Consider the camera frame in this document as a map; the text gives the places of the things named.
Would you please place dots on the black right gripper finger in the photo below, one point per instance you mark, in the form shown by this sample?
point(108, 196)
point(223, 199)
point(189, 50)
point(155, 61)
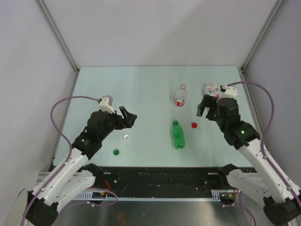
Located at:
point(211, 114)
point(204, 103)

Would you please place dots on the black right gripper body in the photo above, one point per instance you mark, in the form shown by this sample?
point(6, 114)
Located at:
point(225, 124)

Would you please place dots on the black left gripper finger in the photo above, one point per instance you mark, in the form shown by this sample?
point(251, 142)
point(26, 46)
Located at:
point(123, 111)
point(129, 120)

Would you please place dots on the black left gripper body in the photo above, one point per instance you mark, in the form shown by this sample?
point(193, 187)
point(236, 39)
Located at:
point(113, 122)

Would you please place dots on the red bottle cap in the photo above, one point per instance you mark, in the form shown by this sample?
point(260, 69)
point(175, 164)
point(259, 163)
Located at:
point(194, 125)

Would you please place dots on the clear bottle red label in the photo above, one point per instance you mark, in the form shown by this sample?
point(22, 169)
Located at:
point(180, 95)

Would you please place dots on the green bottle cap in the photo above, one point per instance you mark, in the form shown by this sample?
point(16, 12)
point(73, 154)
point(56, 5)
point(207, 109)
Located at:
point(116, 152)

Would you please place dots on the green plastic bottle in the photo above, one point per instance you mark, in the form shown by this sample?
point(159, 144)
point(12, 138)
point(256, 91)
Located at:
point(178, 136)

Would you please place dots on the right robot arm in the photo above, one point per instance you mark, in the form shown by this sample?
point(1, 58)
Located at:
point(275, 192)

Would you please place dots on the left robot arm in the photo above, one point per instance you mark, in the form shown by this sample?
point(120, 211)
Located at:
point(74, 174)

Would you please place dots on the white bottle cap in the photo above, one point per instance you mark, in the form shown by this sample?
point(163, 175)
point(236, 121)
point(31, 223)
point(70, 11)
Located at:
point(126, 137)

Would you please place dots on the fruit tea bottle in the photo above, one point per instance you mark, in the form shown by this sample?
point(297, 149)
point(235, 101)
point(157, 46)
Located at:
point(211, 90)

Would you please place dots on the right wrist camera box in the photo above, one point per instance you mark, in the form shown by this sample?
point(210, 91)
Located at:
point(228, 91)

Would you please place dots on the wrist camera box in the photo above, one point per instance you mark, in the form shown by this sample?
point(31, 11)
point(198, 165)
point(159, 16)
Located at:
point(105, 104)
point(228, 91)

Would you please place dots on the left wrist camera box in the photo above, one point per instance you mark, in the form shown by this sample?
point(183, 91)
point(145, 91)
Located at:
point(105, 104)

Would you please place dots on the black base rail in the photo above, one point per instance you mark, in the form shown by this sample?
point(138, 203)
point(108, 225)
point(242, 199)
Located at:
point(159, 181)

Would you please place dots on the white slotted cable duct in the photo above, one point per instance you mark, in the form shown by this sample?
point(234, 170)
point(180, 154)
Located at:
point(214, 196)

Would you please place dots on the right aluminium frame post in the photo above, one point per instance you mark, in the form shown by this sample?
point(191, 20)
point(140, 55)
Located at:
point(276, 9)

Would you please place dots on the aluminium frame post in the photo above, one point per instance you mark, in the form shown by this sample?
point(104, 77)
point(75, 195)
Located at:
point(56, 33)
point(276, 9)

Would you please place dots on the left aluminium frame post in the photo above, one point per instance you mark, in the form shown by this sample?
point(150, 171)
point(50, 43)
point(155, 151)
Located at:
point(56, 33)

